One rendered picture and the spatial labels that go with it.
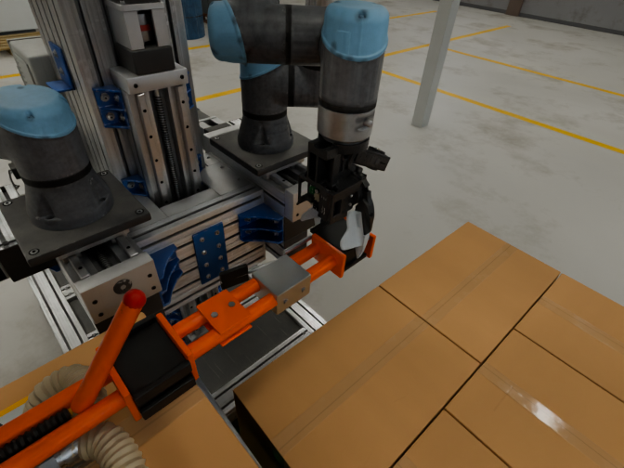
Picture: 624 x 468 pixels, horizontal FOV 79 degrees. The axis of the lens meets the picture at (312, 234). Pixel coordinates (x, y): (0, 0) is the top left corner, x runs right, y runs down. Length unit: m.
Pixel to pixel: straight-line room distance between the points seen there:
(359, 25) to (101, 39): 0.63
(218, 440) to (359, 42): 0.54
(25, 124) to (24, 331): 1.55
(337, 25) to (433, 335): 1.00
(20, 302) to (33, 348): 0.33
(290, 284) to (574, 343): 1.08
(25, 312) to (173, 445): 1.75
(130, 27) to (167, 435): 0.72
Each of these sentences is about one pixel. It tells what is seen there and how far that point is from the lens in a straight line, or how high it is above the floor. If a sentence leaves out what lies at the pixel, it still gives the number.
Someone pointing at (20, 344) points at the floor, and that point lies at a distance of 2.18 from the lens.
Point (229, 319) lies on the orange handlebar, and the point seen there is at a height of 1.10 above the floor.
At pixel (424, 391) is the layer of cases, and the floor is 0.54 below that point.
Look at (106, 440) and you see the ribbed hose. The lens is 0.55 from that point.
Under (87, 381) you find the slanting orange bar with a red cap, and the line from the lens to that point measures 0.50.
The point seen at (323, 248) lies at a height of 1.09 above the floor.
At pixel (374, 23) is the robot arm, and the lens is 0.47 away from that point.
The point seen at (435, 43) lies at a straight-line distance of 3.81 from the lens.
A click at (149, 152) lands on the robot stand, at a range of 0.98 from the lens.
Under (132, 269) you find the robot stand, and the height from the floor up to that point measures 0.99.
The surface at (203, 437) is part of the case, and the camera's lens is 0.62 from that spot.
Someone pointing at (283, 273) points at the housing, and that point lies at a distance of 0.58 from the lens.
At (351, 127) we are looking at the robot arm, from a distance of 0.49.
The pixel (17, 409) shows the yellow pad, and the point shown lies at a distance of 0.70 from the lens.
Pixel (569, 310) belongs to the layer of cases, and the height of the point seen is 0.54.
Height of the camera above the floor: 1.52
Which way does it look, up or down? 40 degrees down
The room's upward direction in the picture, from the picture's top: 4 degrees clockwise
